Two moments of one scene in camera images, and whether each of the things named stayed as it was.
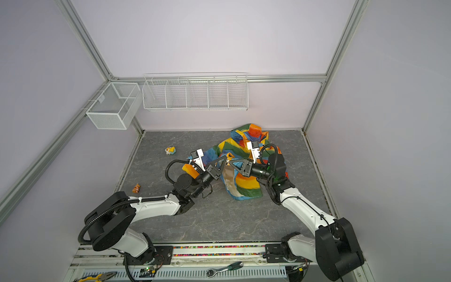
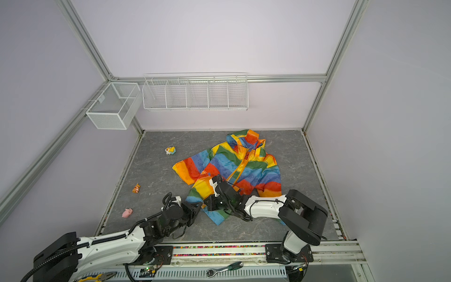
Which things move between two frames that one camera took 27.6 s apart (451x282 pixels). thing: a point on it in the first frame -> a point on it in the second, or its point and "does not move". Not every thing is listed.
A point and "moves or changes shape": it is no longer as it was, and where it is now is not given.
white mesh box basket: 117,106 does not move
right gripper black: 248,170 -> 212,205
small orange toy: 136,188 does not move
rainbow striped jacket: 246,142 moves or changes shape
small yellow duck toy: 170,150 does not move
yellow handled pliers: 97,278 does not move
